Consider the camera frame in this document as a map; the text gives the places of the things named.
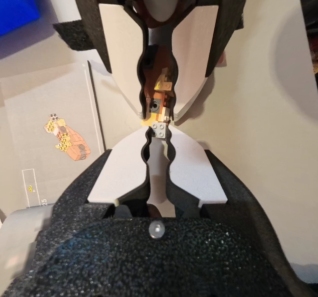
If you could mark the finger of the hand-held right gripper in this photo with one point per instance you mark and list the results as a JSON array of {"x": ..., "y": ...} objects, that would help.
[
  {"x": 196, "y": 54},
  {"x": 121, "y": 49}
]

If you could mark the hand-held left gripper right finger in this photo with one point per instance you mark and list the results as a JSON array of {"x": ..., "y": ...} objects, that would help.
[{"x": 196, "y": 175}]

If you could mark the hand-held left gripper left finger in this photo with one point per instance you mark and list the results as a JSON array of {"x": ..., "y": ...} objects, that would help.
[{"x": 121, "y": 175}]

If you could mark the orange tan brick model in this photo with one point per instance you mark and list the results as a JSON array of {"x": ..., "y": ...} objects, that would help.
[{"x": 155, "y": 78}]

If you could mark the small pale grey brick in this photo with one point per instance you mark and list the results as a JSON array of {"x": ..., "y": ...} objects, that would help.
[{"x": 159, "y": 130}]

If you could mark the person's right hand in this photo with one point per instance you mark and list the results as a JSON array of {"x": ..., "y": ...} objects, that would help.
[{"x": 151, "y": 24}]

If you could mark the grey instruction booklet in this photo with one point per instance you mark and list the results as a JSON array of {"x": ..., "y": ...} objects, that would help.
[{"x": 37, "y": 103}]

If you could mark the blue plastic bin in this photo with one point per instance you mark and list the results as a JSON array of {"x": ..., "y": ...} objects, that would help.
[{"x": 15, "y": 4}]

